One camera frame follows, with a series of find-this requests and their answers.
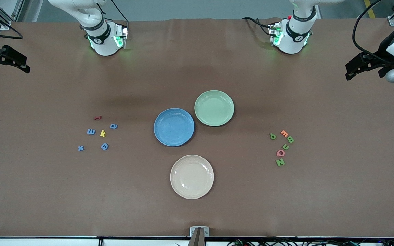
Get brown table cover sheet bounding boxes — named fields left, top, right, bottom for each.
left=0, top=18, right=394, bottom=238

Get green plate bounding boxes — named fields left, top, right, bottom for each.
left=194, top=90, right=235, bottom=127

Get blue plate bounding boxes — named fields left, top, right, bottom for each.
left=154, top=108, right=195, bottom=147

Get beige plate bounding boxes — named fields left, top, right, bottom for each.
left=170, top=155, right=214, bottom=200

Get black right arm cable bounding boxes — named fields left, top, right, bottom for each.
left=0, top=0, right=24, bottom=40

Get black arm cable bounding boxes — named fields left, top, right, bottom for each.
left=0, top=0, right=24, bottom=40
left=352, top=0, right=394, bottom=65

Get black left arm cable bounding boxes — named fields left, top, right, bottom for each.
left=352, top=0, right=394, bottom=65

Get thin black base cable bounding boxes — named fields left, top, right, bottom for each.
left=109, top=0, right=129, bottom=24

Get black looped base cable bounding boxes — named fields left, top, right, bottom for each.
left=241, top=16, right=274, bottom=36

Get white table edge rail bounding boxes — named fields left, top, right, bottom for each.
left=0, top=236, right=394, bottom=246

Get tangled black floor cables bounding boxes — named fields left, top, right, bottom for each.
left=227, top=234, right=394, bottom=246

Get silver clamp bracket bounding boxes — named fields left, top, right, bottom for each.
left=189, top=226, right=210, bottom=237

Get grey tapered post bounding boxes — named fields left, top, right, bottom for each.
left=187, top=228, right=206, bottom=246

